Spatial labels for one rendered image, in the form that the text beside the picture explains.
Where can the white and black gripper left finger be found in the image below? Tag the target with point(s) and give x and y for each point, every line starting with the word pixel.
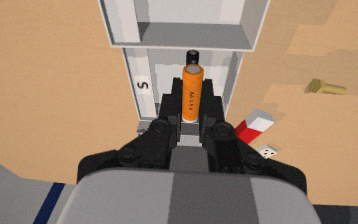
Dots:
pixel 153 148

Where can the white domino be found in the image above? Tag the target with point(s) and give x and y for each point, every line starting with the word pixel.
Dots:
pixel 267 150

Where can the orange battery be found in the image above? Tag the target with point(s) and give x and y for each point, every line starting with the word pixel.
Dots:
pixel 191 93

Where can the red and white eraser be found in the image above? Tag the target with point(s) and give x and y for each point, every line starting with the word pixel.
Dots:
pixel 253 125

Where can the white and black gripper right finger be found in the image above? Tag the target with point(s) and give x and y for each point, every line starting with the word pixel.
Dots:
pixel 227 153

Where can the black battery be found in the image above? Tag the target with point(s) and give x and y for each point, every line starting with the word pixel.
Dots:
pixel 192 57

